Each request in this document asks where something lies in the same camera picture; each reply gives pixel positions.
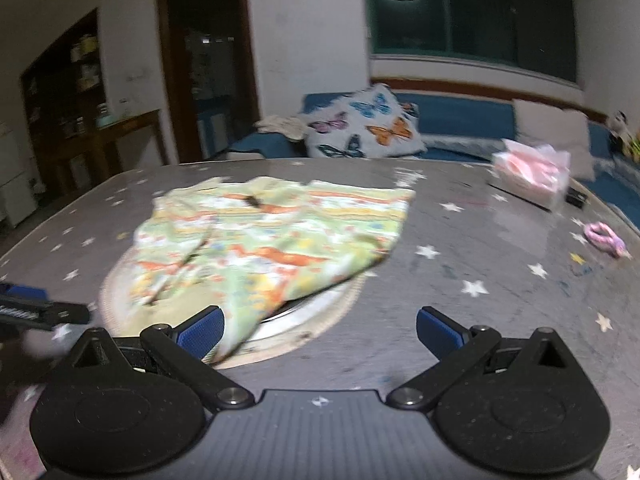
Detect dark wooden shelf cabinet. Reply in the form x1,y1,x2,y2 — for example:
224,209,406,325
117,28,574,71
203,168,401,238
20,7,108,196

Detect pink tissue packet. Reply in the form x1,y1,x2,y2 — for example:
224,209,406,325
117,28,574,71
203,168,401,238
489,139,572,211

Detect round beige mat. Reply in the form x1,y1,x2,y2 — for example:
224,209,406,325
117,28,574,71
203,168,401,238
98,247,366,370

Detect green orange printed garment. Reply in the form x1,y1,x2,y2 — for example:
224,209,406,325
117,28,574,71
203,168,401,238
134,176,417,361

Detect plain white pillow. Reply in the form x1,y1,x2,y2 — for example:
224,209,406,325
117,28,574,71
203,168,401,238
512,99,597,181

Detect pink hair tie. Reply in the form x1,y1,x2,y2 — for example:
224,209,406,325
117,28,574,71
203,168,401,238
584,222,632,258

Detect butterfly print pillow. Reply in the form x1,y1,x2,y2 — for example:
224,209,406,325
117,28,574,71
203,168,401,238
300,84,428,160

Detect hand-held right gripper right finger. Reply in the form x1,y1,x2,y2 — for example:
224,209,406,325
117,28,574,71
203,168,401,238
386,306,576,411

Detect dark window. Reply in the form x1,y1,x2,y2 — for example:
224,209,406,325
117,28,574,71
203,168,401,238
361,0,578,83

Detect round metal plate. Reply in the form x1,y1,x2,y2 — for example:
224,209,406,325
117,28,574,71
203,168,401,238
252,282,353,343

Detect dark wooden door frame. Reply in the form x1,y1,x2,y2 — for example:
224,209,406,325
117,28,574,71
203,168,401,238
156,0,261,163

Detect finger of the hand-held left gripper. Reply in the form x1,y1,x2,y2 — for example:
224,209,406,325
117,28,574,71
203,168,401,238
0,282,92,333

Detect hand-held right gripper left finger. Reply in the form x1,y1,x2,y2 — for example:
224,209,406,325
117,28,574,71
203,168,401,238
65,305,256,413

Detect white appliance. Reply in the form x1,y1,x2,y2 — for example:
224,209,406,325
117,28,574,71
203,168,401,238
0,120,38,228

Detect wooden side table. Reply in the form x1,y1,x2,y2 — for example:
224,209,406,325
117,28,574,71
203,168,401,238
50,109,168,196

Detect white crumpled cloth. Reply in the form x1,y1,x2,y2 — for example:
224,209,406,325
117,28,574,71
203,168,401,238
255,115,313,141

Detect blue sofa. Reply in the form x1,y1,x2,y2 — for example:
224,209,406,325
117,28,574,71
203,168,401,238
227,91,640,236

